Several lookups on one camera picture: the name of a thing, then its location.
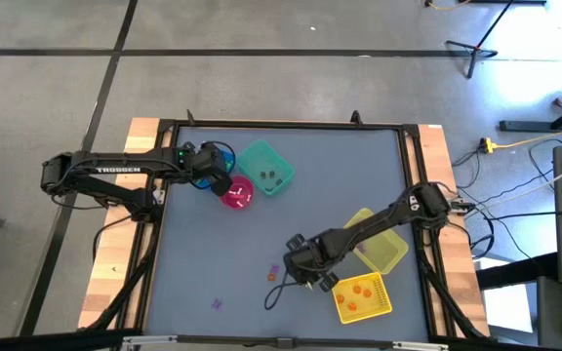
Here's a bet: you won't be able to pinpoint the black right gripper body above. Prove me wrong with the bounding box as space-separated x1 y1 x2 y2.
283 232 340 290

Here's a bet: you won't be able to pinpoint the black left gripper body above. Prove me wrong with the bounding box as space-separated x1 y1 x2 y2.
176 140 236 189

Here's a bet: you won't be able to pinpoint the blue plastic basket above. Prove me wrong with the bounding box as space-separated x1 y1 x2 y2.
192 145 237 191

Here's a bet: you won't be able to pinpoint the teal plastic bin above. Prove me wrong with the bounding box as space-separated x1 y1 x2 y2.
235 138 296 198

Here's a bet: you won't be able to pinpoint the pink round plastic bowl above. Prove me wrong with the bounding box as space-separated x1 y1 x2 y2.
220 175 256 211

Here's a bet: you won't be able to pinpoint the translucent yellow plastic bin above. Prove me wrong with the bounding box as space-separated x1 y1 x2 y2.
342 207 409 275

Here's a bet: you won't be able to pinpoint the yellow perforated plastic basket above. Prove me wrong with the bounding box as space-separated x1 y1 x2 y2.
332 271 393 326

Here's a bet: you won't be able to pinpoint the black rig bar silver brackets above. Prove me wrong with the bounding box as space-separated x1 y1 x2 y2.
0 330 562 351

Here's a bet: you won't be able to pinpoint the wooden table side board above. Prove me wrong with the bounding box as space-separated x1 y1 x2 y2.
410 124 491 337
78 116 173 331

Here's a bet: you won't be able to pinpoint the black desk beam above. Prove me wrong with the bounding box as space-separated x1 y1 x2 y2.
475 252 560 292

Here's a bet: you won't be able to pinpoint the dark grey box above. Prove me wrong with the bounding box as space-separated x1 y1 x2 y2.
536 275 562 351

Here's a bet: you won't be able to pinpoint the black desk foot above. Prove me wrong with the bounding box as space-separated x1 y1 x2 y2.
499 96 562 136

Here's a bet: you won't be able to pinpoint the black tripod stand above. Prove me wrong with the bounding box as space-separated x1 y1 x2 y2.
444 0 516 80

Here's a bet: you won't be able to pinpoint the black left camera cable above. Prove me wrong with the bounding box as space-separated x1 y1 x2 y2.
201 140 237 170

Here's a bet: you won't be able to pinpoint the black camera cable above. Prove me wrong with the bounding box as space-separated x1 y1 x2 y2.
263 270 292 312
201 140 237 170

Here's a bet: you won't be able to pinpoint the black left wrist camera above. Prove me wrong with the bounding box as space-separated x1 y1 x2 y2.
211 175 233 197

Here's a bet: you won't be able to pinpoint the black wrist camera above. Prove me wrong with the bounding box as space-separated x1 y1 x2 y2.
318 272 341 293
211 175 233 197

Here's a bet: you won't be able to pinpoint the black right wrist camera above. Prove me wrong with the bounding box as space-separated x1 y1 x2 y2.
318 272 341 293

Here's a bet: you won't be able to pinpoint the black right camera cable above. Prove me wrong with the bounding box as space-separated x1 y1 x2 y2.
263 270 292 312

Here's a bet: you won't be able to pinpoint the black metal table frame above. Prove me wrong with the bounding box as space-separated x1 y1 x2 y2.
114 109 490 342

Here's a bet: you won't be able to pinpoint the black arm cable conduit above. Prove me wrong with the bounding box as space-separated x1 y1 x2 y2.
83 214 165 332
417 228 487 340

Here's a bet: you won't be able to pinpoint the black floor cable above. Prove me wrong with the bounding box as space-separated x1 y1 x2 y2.
451 138 562 259

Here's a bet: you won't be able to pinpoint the thin black cable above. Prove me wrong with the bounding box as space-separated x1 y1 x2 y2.
485 209 562 223

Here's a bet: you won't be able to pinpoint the beige power cable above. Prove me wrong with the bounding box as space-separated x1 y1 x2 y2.
494 124 562 150

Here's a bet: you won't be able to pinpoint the white cable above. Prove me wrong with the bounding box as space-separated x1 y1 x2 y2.
475 154 562 212

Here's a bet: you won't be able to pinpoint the orange floor cable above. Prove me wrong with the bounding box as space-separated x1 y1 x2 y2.
424 0 472 12

